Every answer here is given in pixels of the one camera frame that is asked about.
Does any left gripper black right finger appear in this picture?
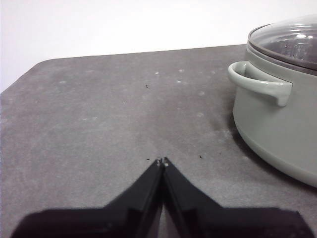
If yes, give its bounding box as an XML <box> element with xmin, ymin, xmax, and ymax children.
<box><xmin>162</xmin><ymin>157</ymin><xmax>313</xmax><ymax>238</ymax></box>

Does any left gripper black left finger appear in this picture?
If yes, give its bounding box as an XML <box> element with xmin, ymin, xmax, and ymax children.
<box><xmin>11</xmin><ymin>158</ymin><xmax>164</xmax><ymax>238</ymax></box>

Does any glass lid with green knob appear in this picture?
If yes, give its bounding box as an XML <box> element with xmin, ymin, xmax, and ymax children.
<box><xmin>247</xmin><ymin>13</ymin><xmax>317</xmax><ymax>74</ymax></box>

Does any pale green electric steamer pot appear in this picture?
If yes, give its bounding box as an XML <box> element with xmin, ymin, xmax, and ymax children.
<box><xmin>227</xmin><ymin>37</ymin><xmax>317</xmax><ymax>188</ymax></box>

